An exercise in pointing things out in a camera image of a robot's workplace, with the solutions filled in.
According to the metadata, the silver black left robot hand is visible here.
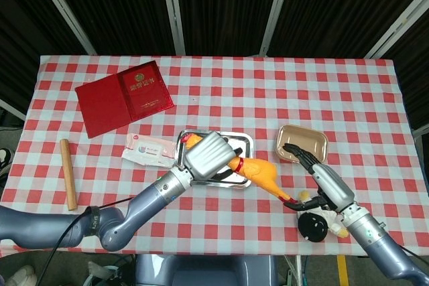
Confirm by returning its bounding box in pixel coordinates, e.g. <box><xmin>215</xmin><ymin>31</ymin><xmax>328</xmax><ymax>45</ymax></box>
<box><xmin>182</xmin><ymin>131</ymin><xmax>244</xmax><ymax>183</ymax></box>

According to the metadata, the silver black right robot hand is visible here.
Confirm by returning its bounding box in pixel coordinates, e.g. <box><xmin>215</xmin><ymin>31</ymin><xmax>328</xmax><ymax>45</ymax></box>
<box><xmin>283</xmin><ymin>143</ymin><xmax>356</xmax><ymax>215</ymax></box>

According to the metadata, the orange rubber toy chicken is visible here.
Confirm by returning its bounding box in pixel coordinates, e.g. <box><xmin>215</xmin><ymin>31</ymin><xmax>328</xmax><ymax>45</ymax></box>
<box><xmin>180</xmin><ymin>133</ymin><xmax>302</xmax><ymax>210</ymax></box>

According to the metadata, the rectangular metal tray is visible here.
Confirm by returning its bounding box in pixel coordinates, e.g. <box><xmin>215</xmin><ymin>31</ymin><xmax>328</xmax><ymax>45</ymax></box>
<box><xmin>172</xmin><ymin>129</ymin><xmax>255</xmax><ymax>190</ymax></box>

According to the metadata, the black and white round object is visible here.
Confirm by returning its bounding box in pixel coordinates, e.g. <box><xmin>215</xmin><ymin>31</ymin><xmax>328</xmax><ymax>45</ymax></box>
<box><xmin>296</xmin><ymin>190</ymin><xmax>349</xmax><ymax>243</ymax></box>

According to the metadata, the brown plastic food container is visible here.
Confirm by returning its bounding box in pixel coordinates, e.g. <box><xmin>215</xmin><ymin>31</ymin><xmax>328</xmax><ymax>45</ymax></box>
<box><xmin>275</xmin><ymin>124</ymin><xmax>328</xmax><ymax>165</ymax></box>

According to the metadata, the white wet wipes pack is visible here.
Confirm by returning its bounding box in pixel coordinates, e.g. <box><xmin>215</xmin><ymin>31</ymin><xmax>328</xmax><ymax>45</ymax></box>
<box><xmin>121</xmin><ymin>133</ymin><xmax>178</xmax><ymax>169</ymax></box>

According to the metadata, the red white checkered tablecloth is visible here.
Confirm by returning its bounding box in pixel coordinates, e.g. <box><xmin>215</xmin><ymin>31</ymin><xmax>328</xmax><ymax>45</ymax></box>
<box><xmin>0</xmin><ymin>54</ymin><xmax>429</xmax><ymax>257</ymax></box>

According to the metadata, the red open certificate folder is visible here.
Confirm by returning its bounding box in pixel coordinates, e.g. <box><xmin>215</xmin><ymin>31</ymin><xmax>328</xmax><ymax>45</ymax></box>
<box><xmin>74</xmin><ymin>60</ymin><xmax>176</xmax><ymax>139</ymax></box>

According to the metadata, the blue-grey robot torso base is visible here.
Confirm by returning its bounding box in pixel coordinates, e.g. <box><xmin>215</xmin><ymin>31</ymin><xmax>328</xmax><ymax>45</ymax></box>
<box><xmin>135</xmin><ymin>254</ymin><xmax>279</xmax><ymax>286</ymax></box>

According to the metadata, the wooden rolling pin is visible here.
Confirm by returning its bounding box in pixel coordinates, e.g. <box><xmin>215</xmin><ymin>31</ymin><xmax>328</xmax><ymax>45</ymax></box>
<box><xmin>60</xmin><ymin>138</ymin><xmax>78</xmax><ymax>212</ymax></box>

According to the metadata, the black and white shoe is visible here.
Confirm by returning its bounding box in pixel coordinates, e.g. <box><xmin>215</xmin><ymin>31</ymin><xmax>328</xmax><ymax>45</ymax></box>
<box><xmin>0</xmin><ymin>147</ymin><xmax>15</xmax><ymax>177</ymax></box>

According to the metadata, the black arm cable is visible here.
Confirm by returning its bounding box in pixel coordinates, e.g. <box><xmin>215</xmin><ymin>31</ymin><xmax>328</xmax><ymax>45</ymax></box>
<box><xmin>42</xmin><ymin>198</ymin><xmax>133</xmax><ymax>286</ymax></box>

